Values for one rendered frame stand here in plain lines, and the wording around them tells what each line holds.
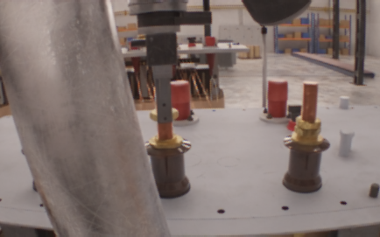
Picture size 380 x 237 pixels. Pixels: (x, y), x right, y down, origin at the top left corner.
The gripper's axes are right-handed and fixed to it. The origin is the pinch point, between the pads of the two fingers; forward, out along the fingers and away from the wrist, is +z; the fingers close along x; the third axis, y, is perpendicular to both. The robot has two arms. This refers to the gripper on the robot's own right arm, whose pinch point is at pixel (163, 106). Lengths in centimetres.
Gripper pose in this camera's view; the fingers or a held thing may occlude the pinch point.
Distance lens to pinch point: 54.6
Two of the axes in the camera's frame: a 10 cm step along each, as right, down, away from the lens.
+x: 1.4, 2.8, -9.5
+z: 0.4, 9.6, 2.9
